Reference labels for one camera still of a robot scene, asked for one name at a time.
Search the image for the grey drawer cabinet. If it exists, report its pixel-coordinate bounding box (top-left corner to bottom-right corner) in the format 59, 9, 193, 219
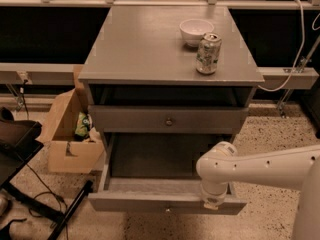
78, 5, 265, 152

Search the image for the green white soda can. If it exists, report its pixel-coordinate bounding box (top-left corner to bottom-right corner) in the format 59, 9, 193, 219
196, 32, 222, 75

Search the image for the grey metal railing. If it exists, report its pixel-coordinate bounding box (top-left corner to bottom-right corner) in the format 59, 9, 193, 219
0, 0, 320, 92

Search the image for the brown cardboard box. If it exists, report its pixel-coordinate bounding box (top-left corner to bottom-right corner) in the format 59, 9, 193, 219
38, 65, 104, 174

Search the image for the grey top drawer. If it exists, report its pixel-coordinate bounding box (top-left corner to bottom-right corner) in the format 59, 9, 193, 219
89, 105, 248, 134

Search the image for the white cable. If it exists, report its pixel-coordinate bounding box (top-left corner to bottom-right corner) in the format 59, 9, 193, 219
257, 0, 320, 93

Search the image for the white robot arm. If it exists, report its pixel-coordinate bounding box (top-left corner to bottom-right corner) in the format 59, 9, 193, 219
196, 141, 320, 240

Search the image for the black chair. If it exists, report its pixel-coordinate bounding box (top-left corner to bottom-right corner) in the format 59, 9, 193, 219
0, 107, 93, 240

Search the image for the grey drawer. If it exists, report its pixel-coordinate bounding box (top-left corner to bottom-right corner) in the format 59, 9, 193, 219
89, 133, 246, 215
89, 105, 248, 134

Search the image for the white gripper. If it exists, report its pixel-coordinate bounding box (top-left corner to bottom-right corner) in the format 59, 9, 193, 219
201, 182, 228, 211

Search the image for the black floor cable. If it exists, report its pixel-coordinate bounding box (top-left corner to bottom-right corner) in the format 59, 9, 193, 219
25, 163, 70, 240

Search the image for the green snack bag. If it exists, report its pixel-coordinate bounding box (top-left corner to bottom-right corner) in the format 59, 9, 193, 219
74, 112, 92, 140

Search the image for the white ceramic bowl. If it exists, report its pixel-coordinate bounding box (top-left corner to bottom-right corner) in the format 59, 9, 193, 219
179, 19, 214, 47

